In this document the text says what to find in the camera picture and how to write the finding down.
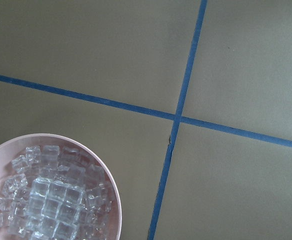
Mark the pink bowl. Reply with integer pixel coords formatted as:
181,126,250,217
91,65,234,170
0,133,122,240

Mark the ice cubes pile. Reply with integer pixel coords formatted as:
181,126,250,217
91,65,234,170
0,145,115,240

